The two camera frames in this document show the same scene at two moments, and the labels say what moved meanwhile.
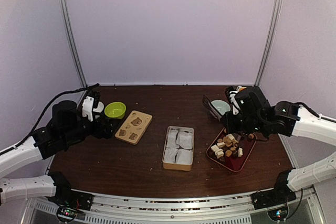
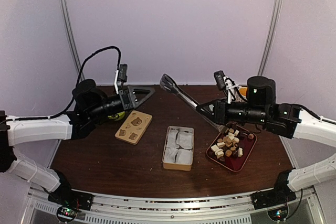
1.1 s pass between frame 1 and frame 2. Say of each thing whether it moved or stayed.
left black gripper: moved
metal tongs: moved
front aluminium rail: stayed
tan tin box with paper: stayed
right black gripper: moved
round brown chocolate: stayed
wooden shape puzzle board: stayed
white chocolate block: stayed
